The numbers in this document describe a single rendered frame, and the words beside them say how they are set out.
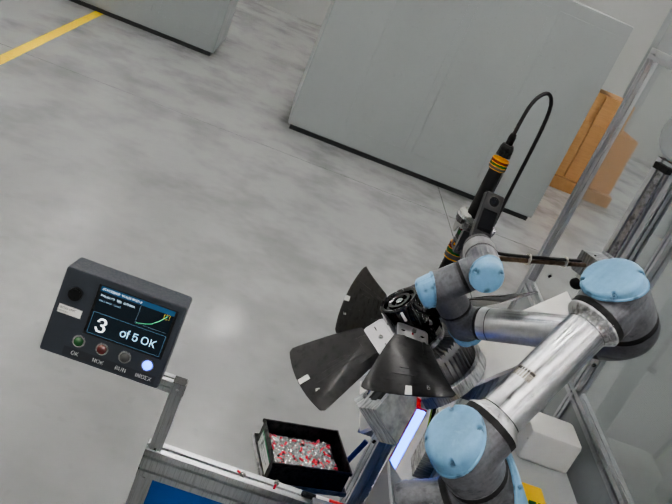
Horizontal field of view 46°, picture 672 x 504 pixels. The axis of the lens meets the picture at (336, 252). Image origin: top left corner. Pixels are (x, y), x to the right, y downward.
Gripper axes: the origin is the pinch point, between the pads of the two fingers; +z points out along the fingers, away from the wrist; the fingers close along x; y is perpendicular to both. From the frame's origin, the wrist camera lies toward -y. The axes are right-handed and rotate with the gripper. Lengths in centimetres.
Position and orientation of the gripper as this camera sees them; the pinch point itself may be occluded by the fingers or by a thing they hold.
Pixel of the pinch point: (472, 210)
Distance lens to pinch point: 204.5
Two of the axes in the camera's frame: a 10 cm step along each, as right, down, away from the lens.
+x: 9.3, 3.5, 1.2
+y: -3.7, 8.4, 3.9
